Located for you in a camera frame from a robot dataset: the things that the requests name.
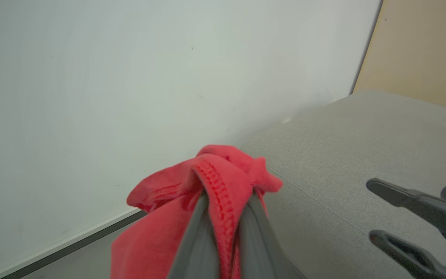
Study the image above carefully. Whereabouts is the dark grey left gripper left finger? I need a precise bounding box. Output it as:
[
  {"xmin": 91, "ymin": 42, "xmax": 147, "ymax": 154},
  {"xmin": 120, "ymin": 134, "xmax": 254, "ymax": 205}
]
[{"xmin": 168, "ymin": 191, "xmax": 224, "ymax": 279}]

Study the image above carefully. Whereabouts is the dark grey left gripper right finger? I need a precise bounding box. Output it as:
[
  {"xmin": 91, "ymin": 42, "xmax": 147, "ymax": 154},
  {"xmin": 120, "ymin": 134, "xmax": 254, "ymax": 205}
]
[{"xmin": 238, "ymin": 193, "xmax": 305, "ymax": 279}]

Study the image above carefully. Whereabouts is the red clothing item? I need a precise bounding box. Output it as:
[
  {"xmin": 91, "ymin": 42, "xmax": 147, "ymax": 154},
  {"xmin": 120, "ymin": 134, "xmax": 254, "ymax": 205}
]
[{"xmin": 110, "ymin": 145, "xmax": 283, "ymax": 279}]

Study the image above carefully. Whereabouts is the grey fabric sofa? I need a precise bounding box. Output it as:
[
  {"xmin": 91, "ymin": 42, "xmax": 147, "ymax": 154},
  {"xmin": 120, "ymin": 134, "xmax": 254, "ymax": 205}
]
[{"xmin": 238, "ymin": 90, "xmax": 446, "ymax": 279}]

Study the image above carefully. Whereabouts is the white and black baseboard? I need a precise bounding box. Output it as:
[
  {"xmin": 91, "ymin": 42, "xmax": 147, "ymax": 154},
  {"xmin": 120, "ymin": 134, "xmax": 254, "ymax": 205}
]
[{"xmin": 0, "ymin": 207, "xmax": 148, "ymax": 279}]

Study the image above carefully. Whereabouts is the beige wooden panel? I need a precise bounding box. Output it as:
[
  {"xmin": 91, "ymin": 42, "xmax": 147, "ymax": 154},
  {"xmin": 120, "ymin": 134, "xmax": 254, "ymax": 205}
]
[{"xmin": 353, "ymin": 0, "xmax": 446, "ymax": 121}]

